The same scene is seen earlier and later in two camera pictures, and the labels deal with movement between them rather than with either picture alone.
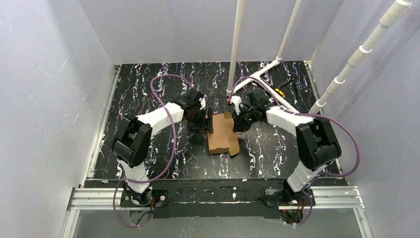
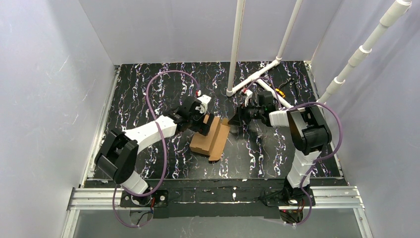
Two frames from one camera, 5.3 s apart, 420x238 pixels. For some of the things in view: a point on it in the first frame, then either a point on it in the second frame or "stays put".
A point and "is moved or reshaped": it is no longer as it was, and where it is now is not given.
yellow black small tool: [280, 92] stays put
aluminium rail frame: [347, 195] stays put
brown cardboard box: [223, 139] is moved or reshaped
